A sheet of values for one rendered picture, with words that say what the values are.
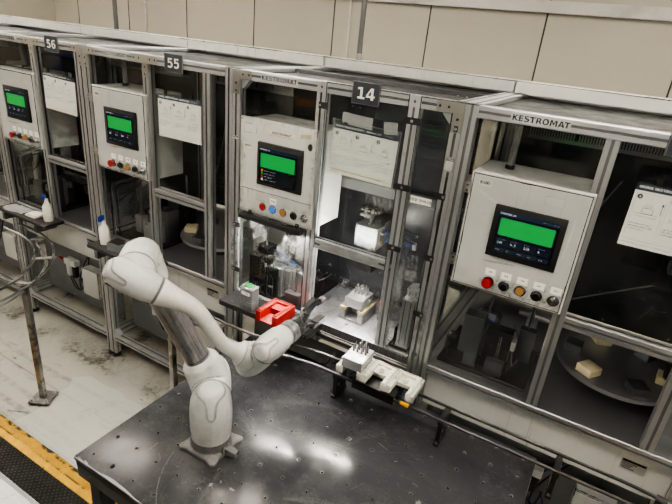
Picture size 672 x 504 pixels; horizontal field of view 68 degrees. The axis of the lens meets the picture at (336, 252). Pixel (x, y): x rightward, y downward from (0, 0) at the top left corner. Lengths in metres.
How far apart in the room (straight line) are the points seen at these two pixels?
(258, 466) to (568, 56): 4.56
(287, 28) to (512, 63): 2.72
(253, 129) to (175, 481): 1.49
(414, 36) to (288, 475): 4.77
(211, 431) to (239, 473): 0.19
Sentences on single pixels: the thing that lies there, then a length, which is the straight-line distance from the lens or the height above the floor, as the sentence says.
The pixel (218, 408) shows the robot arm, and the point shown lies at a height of 0.91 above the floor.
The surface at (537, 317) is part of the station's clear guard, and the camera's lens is 2.09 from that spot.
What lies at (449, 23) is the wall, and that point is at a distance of 5.74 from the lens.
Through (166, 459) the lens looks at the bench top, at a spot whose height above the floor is 0.68.
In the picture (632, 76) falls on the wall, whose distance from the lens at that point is 5.44.
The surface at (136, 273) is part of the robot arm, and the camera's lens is 1.76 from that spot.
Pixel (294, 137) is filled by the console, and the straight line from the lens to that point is 2.27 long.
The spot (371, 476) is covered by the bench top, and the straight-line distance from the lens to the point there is 2.11.
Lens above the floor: 2.21
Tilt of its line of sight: 23 degrees down
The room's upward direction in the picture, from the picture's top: 6 degrees clockwise
